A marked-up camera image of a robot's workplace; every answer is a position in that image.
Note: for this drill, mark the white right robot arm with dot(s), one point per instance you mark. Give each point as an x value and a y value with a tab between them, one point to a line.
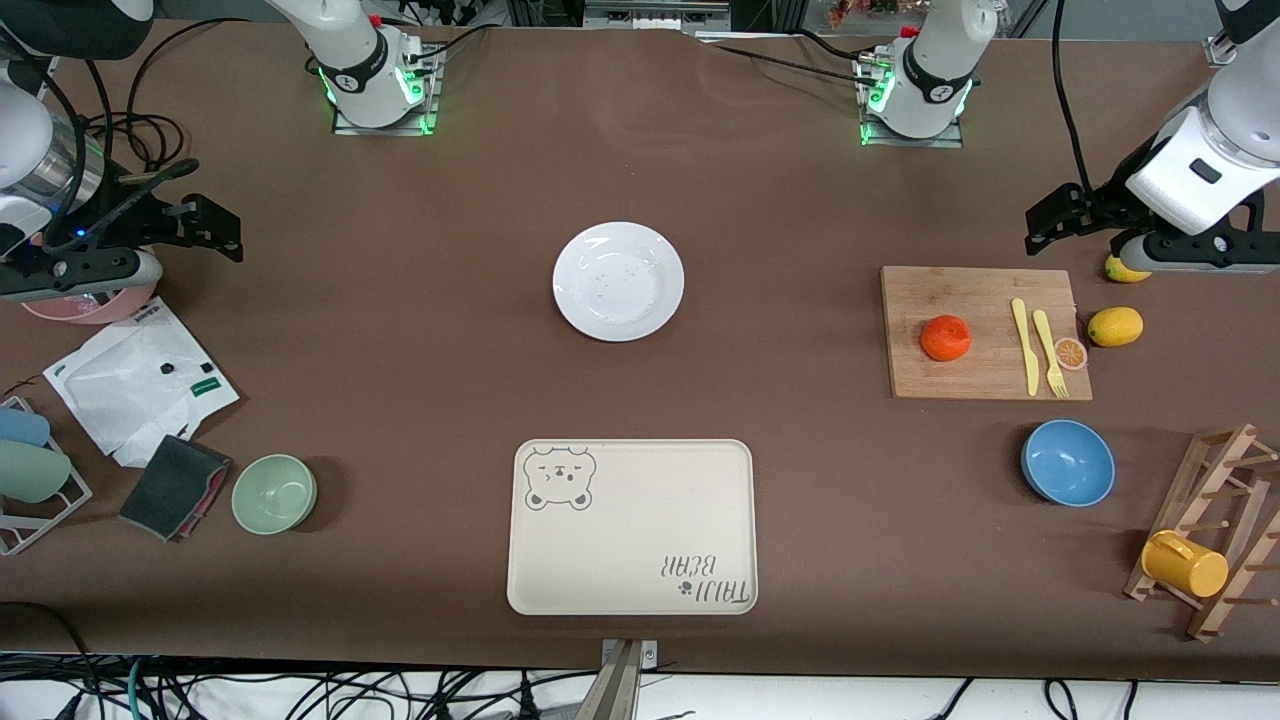
360	60

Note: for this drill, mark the yellow plastic knife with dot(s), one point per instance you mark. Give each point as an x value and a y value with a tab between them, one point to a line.
1026	350

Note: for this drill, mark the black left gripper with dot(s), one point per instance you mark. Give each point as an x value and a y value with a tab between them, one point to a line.
1108	206

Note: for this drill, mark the light blue cup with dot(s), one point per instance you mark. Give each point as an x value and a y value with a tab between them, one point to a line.
22	427

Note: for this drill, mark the pale green cup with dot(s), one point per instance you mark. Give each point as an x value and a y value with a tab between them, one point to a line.
30	472

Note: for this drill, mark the pink bowl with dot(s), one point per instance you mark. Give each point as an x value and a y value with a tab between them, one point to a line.
90	311

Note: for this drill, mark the cream bear print tray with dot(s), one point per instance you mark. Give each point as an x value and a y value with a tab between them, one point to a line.
640	520

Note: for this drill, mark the wooden cutting board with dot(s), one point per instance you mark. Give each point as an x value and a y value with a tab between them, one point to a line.
970	370

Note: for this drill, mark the wooden mug rack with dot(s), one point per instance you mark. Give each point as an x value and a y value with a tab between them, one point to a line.
1225	470

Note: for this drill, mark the orange fruit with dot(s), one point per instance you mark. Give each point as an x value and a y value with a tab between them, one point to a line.
945	338

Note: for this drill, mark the blue bowl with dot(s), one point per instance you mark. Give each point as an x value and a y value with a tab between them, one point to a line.
1068	463

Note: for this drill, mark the metal mount bracket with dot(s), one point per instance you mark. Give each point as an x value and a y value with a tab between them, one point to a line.
620	690

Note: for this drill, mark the yellow mug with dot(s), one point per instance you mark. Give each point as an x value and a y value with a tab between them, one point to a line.
1185	565

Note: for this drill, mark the white plastic bag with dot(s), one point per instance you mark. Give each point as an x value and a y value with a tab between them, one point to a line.
120	390

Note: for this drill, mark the white round plate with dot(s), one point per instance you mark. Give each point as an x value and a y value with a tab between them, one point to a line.
618	282

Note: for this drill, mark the pale green bowl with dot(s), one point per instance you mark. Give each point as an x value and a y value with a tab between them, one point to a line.
274	494

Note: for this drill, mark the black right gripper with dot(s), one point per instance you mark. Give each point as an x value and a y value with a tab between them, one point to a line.
138	222

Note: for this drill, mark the dark folded cloth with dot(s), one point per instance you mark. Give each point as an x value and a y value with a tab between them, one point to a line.
172	488

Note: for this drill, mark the yellow lemon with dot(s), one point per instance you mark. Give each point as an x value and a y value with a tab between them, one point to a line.
1115	327
1125	271

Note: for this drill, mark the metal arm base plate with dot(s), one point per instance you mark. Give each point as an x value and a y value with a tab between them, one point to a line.
425	105
945	141

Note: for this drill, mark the aluminium frame structure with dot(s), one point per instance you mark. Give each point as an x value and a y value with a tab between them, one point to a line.
655	15

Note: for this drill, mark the yellow plastic fork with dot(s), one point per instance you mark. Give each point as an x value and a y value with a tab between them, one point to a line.
1047	345

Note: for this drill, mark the toy orange slice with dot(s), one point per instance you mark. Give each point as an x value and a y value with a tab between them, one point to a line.
1071	354

